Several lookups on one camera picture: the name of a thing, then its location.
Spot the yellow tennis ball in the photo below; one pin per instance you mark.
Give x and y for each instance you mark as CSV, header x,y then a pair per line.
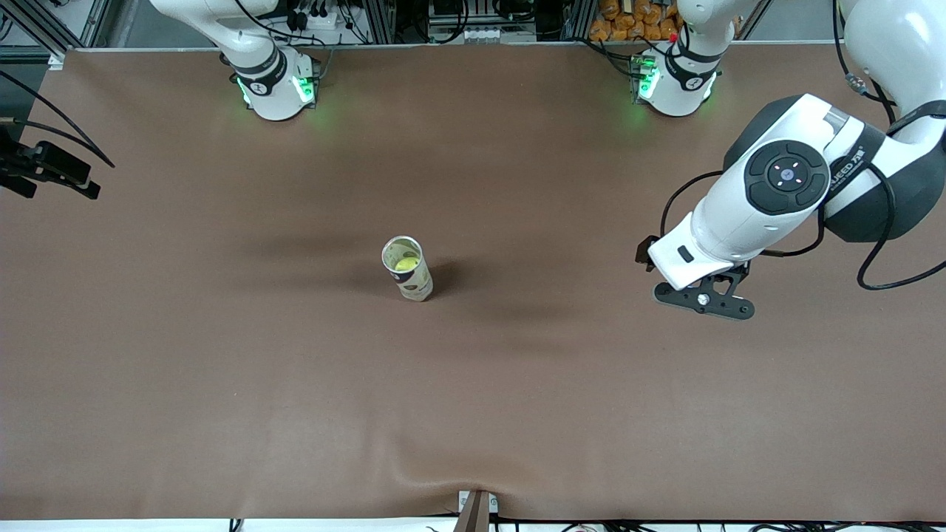
x,y
406,264

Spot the aluminium frame post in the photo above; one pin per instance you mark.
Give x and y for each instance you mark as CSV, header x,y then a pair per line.
x,y
576,18
382,21

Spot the white socket strip black plugs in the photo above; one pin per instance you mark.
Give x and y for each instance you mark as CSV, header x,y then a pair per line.
x,y
314,18

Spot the white power strip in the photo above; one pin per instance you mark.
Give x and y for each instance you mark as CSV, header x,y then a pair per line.
x,y
484,34

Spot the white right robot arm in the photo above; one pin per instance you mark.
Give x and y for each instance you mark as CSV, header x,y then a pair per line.
x,y
277,92

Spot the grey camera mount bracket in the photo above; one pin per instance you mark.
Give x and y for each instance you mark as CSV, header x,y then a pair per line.
x,y
477,513

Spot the Wilson tennis ball can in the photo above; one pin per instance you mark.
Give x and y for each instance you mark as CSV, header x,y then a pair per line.
x,y
415,284

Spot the aluminium frame strut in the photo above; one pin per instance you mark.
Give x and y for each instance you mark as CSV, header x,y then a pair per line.
x,y
44,26

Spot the brown table cover mat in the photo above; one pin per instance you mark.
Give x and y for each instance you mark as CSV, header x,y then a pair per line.
x,y
591,406

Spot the orange packet pile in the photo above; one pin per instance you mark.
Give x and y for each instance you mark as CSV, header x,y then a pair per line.
x,y
635,18

